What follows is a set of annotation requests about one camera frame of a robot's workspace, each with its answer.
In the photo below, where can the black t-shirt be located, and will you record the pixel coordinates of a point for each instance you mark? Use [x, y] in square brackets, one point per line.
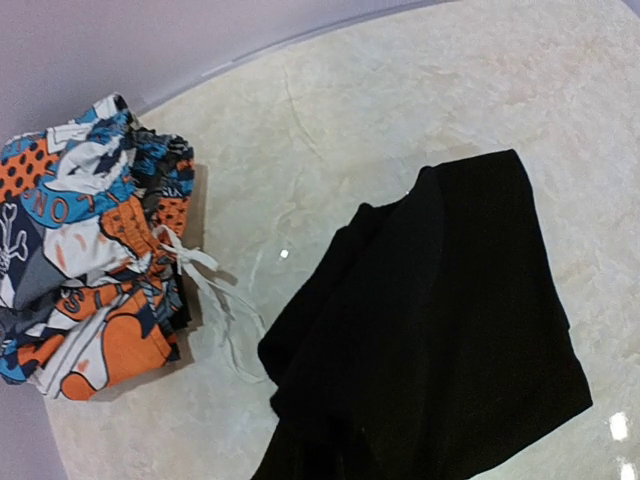
[430, 341]

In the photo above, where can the colourful patterned folded shorts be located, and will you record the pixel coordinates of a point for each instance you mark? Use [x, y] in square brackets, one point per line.
[92, 215]

